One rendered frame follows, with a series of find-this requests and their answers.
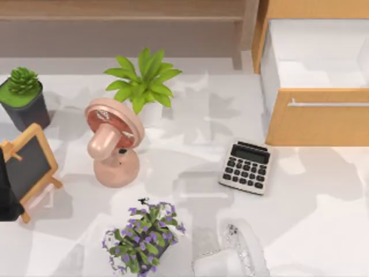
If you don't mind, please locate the white calculator with black keys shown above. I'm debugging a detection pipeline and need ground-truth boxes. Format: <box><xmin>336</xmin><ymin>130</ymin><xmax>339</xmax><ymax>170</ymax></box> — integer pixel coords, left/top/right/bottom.
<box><xmin>217</xmin><ymin>140</ymin><xmax>274</xmax><ymax>196</ymax></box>

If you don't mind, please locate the green leafy plant white pot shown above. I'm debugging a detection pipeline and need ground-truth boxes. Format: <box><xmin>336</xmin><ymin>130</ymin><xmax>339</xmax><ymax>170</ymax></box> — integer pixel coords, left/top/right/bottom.
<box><xmin>103</xmin><ymin>47</ymin><xmax>183</xmax><ymax>128</ymax></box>

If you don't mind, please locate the pink desk fan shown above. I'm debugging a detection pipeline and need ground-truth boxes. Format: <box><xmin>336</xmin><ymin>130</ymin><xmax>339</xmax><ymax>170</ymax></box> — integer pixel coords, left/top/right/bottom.
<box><xmin>84</xmin><ymin>98</ymin><xmax>146</xmax><ymax>189</ymax></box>

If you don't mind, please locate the purple flowering plant in pot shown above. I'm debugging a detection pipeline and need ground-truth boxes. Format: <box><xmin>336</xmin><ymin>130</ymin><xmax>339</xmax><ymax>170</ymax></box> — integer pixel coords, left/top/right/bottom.
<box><xmin>101</xmin><ymin>197</ymin><xmax>187</xmax><ymax>275</ymax></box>

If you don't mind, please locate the wooden open shelf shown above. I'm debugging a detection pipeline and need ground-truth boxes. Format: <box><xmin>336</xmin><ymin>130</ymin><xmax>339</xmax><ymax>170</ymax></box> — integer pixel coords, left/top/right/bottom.
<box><xmin>0</xmin><ymin>0</ymin><xmax>260</xmax><ymax>70</ymax></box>

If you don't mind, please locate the white desk fan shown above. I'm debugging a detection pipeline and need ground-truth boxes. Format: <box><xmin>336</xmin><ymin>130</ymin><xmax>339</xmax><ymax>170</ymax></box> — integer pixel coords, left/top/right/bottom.
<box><xmin>191</xmin><ymin>222</ymin><xmax>271</xmax><ymax>277</ymax></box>

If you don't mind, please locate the pale wooden drawer front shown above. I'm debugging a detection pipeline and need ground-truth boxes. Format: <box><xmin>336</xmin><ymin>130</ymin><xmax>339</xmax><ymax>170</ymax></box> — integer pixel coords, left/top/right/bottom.
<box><xmin>264</xmin><ymin>88</ymin><xmax>369</xmax><ymax>147</ymax></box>

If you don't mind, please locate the pulled out drawer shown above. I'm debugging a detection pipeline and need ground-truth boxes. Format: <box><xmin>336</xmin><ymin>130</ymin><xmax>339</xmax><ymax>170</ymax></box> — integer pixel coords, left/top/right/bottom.
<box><xmin>259</xmin><ymin>18</ymin><xmax>369</xmax><ymax>119</ymax></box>

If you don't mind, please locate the framed blackboard on wooden easel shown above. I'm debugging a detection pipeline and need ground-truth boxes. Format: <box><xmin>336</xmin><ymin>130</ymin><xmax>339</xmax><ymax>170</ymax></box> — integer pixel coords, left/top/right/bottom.
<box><xmin>0</xmin><ymin>122</ymin><xmax>64</xmax><ymax>223</ymax></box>

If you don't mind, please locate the wooden cabinet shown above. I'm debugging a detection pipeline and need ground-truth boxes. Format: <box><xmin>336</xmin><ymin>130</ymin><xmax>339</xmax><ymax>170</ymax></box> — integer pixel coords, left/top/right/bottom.
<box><xmin>250</xmin><ymin>0</ymin><xmax>369</xmax><ymax>75</ymax></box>

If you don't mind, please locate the succulent in dark square pot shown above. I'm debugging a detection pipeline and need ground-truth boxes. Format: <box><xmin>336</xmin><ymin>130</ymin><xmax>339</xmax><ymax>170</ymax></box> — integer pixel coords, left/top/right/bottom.
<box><xmin>0</xmin><ymin>66</ymin><xmax>51</xmax><ymax>133</ymax></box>

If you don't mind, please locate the long metal drawer handle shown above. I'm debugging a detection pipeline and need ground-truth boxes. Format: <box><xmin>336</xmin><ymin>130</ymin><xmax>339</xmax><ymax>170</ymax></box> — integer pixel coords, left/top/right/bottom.
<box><xmin>287</xmin><ymin>98</ymin><xmax>369</xmax><ymax>107</ymax></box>

